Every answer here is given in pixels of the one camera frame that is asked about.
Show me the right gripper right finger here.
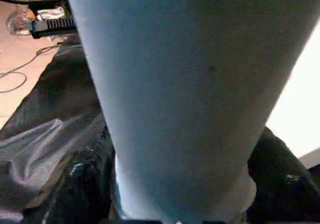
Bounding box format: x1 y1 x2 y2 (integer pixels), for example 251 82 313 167
246 127 320 224

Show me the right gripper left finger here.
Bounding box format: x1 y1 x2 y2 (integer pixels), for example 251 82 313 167
42 126 123 224

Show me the white plastic table top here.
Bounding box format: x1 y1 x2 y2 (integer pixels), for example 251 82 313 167
265 31 320 170

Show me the white plastic table leg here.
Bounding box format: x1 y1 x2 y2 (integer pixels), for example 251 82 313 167
63 0 320 224

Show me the clear plastic bag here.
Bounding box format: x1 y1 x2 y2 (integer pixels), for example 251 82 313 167
6 8 33 36

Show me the thin grey floor cable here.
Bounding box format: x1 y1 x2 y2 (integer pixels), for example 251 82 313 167
0 40 66 94

